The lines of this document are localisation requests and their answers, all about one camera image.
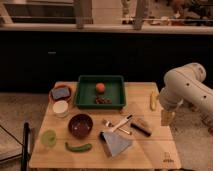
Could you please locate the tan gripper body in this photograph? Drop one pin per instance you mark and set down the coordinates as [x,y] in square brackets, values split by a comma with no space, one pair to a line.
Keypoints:
[166,117]

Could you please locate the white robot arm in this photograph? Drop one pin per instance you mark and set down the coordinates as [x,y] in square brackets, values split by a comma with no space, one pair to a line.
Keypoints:
[185,83]

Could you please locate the dark purple bowl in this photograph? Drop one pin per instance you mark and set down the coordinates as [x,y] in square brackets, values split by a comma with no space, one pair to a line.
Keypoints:
[80,125]

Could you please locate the yellow banana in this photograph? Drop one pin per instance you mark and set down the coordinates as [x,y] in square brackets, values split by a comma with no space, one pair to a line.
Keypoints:
[153,101]

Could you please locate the blue grey folded cloth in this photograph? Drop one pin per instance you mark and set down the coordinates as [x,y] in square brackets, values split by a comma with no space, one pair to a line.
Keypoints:
[116,143]

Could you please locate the green plastic tray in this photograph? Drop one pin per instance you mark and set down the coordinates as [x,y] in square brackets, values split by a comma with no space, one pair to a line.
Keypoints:
[86,93]

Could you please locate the brown nuts pile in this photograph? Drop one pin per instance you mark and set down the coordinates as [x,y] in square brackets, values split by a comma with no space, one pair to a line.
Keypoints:
[102,100]

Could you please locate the orange ball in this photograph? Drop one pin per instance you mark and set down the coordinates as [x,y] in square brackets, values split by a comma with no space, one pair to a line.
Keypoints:
[100,87]

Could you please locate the green cucumber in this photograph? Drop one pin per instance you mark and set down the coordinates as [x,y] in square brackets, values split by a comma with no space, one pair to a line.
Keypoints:
[82,148]

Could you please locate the orange-rimmed plate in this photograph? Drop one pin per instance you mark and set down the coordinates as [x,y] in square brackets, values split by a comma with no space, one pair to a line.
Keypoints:
[66,99]

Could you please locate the white cup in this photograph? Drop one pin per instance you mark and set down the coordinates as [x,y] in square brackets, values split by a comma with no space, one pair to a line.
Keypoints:
[60,108]

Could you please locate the blue sponge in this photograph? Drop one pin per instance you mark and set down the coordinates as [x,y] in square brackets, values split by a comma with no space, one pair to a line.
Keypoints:
[61,92]

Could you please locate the light green cup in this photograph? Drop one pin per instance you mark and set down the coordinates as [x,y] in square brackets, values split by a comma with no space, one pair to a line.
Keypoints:
[48,138]

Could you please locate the white handled utensil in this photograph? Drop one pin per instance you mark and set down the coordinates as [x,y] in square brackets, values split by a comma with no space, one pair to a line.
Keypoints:
[121,123]

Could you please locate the black chair frame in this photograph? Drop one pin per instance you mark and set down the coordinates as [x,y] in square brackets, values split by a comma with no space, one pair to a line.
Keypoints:
[25,154]

